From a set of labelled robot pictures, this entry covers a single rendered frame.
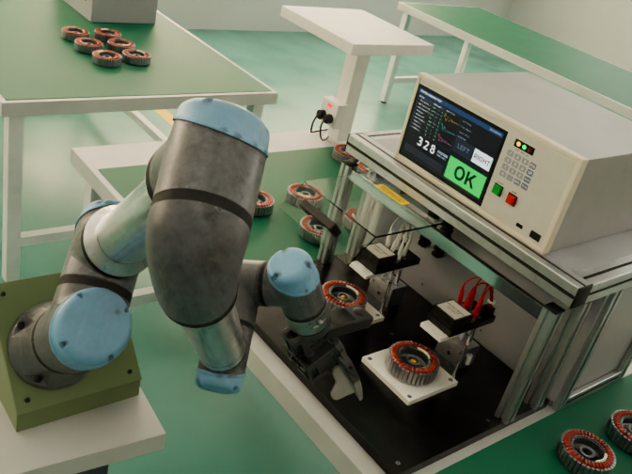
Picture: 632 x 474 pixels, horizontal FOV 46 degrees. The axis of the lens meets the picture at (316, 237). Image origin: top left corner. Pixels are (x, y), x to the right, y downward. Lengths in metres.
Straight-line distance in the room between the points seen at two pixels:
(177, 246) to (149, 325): 2.06
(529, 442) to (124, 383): 0.82
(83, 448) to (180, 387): 1.27
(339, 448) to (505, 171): 0.63
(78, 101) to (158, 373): 0.97
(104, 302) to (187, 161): 0.40
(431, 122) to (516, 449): 0.70
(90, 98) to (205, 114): 1.88
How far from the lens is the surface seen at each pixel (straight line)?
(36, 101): 2.65
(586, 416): 1.78
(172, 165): 0.83
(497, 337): 1.77
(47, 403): 1.37
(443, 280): 1.84
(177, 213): 0.79
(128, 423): 1.40
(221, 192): 0.80
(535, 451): 1.61
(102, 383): 1.40
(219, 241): 0.79
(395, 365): 1.56
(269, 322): 1.65
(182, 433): 2.45
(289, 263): 1.16
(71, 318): 1.15
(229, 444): 2.44
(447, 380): 1.63
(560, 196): 1.46
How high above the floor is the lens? 1.74
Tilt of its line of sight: 29 degrees down
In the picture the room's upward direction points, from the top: 14 degrees clockwise
